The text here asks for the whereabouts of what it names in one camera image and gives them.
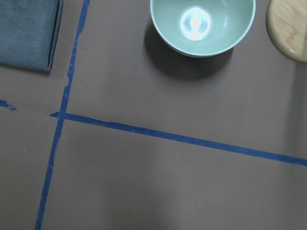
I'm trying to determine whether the wooden mug tree stand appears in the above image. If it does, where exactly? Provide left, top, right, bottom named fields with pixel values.
left=266, top=0, right=307, bottom=63

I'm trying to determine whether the folded grey cloth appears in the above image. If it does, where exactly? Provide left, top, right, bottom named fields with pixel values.
left=0, top=0, right=64, bottom=72

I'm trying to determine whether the mint green bowl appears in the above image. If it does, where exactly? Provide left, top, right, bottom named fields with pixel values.
left=150, top=0, right=256, bottom=58

